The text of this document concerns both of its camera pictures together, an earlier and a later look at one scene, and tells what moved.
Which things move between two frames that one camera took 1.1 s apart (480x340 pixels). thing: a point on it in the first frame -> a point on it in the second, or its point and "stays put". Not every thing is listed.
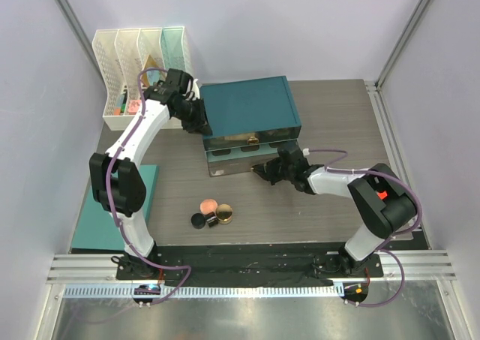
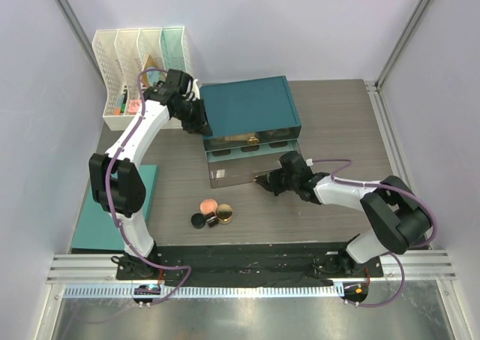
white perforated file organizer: x=133 y=60 stays put
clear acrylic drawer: x=222 y=141 stays put
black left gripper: x=200 y=124 stays put
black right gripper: x=269 y=168 -> x=271 y=179
